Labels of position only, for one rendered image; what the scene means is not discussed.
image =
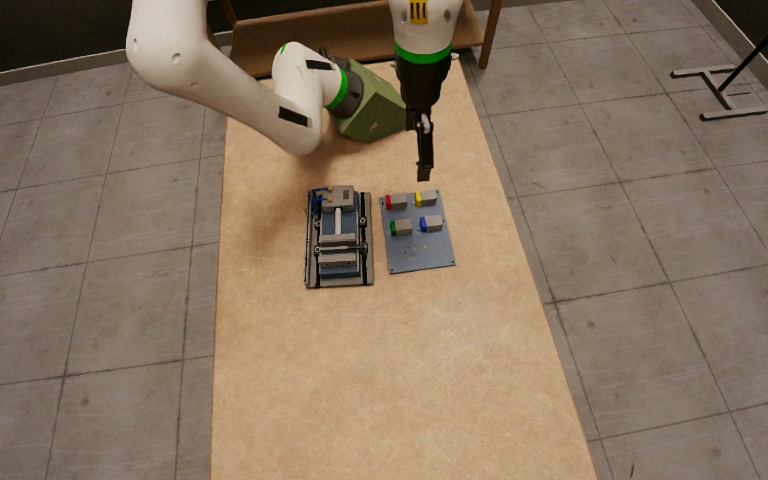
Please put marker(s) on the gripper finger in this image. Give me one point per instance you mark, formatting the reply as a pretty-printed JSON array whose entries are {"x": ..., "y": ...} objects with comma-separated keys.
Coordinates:
[
  {"x": 409, "y": 120},
  {"x": 425, "y": 146}
]

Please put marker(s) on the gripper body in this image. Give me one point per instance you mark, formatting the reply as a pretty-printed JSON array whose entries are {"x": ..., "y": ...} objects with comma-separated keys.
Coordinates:
[{"x": 421, "y": 100}]

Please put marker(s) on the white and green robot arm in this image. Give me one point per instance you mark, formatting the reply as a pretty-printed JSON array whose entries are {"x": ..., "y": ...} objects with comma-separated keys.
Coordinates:
[{"x": 168, "y": 48}]

